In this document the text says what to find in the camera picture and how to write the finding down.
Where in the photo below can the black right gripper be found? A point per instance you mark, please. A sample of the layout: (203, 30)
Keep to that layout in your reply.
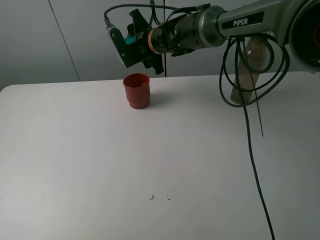
(152, 42)

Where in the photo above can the teal translucent plastic cup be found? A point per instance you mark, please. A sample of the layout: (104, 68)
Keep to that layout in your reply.
(130, 39)

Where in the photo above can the smoky clear plastic bottle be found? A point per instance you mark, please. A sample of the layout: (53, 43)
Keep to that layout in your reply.
(254, 55)

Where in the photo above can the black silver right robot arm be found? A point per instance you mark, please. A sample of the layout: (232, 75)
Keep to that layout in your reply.
(293, 22)

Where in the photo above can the red plastic cup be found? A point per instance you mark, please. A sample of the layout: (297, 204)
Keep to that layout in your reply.
(137, 90)

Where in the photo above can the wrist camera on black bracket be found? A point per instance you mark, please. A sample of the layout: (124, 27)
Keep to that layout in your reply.
(120, 47)

